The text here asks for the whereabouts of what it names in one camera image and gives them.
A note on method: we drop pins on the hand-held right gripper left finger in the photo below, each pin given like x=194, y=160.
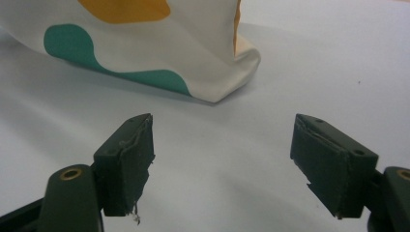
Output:
x=124, y=167

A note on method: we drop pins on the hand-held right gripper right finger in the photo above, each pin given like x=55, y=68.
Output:
x=335, y=167

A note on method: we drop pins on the white cloth bag coloured patches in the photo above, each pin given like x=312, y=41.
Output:
x=167, y=42

